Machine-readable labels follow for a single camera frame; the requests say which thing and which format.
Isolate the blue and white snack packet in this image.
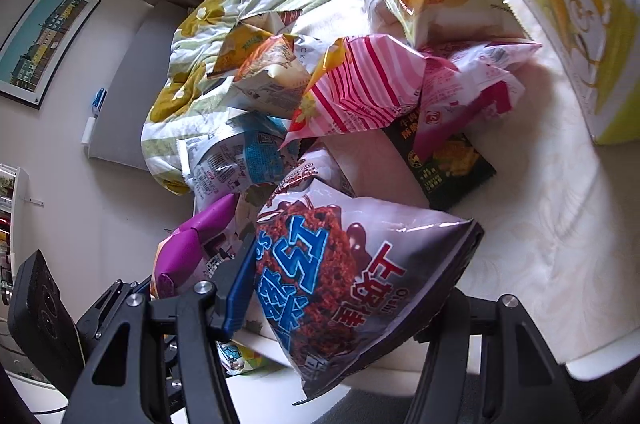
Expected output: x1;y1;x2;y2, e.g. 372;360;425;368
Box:
177;111;301;205

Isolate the clear plastic wrapped packet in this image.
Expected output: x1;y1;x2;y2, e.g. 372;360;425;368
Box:
357;0;408;38

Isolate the chocolate puff snack bag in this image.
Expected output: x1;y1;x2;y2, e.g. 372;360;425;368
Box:
252;177;486;405

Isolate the orange and white snack packet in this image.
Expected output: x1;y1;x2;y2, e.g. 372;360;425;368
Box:
232;33;313;111

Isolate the dark green snack packet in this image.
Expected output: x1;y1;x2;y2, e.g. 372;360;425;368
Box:
382;117;497;211

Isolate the cream floral tablecloth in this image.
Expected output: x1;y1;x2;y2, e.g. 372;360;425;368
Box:
240;0;640;380

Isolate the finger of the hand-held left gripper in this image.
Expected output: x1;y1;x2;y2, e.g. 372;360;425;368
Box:
77;275;153;355

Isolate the pink striped snack packet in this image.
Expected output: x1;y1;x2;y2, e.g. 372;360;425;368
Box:
279;33;428;150

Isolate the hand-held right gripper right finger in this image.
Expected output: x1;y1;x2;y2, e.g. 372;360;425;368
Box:
402;288;583;424

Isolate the yellow green cardboard box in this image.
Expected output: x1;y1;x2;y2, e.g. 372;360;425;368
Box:
457;0;640;146

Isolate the orange cake snack packet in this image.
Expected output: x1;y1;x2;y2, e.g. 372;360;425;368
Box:
374;0;532;50

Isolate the white and magenta snack packet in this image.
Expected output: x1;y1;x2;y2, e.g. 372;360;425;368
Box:
412;40;543;162

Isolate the purple snack packet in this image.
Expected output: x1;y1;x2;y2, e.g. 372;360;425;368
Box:
150;193;246;300

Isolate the white wall shelf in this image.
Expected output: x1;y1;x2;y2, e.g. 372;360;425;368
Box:
0;163;31;305

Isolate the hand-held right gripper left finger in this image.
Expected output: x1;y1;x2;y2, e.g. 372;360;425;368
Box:
62;231;258;424

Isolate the grey headboard panel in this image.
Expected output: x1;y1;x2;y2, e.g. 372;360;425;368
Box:
82;0;201;172

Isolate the small yellow blue snack packet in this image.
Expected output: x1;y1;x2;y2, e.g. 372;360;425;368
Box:
217;339;273;377

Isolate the pale beige snack packet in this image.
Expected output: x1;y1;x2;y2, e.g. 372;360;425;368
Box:
270;137;431;210

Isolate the framed wall picture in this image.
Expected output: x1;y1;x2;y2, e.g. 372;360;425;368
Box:
0;0;102;111

